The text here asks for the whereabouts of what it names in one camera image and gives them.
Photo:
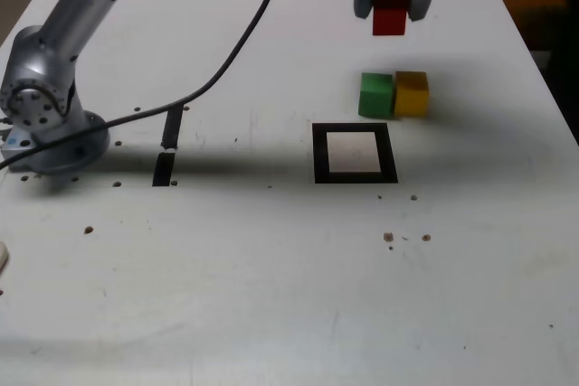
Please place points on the black tape square outline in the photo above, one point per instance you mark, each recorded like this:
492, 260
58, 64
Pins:
319, 155

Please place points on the red cube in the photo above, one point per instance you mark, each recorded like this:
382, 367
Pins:
389, 20

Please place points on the yellow cube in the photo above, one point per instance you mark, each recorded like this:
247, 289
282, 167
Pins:
410, 101

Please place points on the green cube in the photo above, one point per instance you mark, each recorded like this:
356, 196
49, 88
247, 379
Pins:
374, 96

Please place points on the black tape strip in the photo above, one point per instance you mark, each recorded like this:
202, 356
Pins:
169, 133

